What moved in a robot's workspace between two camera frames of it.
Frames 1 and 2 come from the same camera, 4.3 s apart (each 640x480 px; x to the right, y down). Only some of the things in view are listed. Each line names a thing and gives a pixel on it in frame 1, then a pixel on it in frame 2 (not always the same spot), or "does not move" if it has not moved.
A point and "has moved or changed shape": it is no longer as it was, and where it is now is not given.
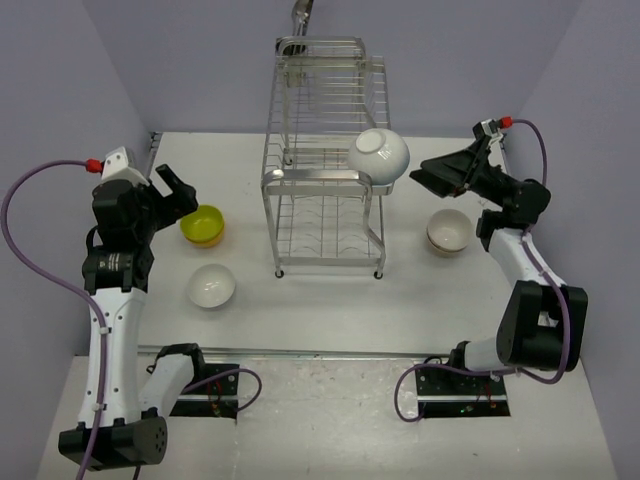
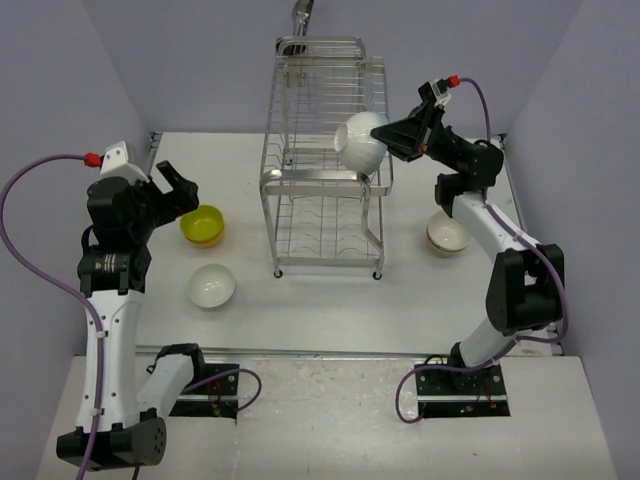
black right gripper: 464,167 to 405,138
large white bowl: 380,153 has moved or changed shape
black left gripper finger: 178,188 does not move
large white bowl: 211,285 does not move
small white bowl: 449,229 does not move
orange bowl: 210,243 does not move
